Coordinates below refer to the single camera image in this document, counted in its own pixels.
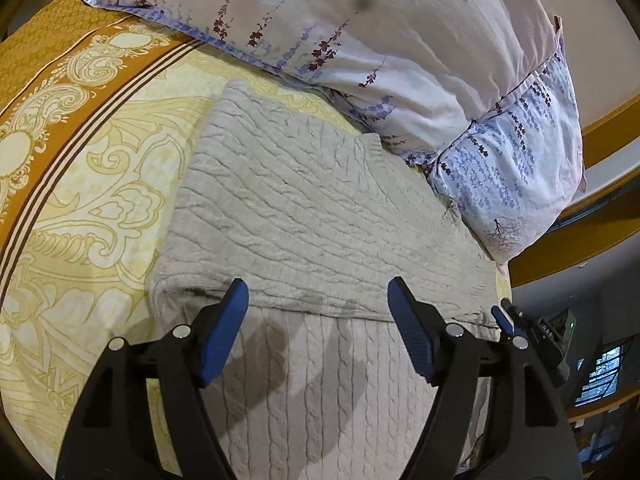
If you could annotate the floral white pillow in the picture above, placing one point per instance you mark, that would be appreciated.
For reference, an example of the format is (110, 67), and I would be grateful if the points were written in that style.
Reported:
(400, 60)

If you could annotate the yellow patterned bed sheet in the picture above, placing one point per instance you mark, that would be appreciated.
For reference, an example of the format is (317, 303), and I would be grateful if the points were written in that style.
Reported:
(90, 160)

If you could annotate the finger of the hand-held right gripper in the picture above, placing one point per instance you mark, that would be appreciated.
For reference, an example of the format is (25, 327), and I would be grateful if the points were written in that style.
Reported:
(502, 320)

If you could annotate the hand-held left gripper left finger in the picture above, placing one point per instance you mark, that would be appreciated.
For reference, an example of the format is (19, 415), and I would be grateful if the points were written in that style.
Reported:
(223, 328)

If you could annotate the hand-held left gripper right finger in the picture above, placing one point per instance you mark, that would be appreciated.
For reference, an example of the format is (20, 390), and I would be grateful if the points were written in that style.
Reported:
(413, 331)

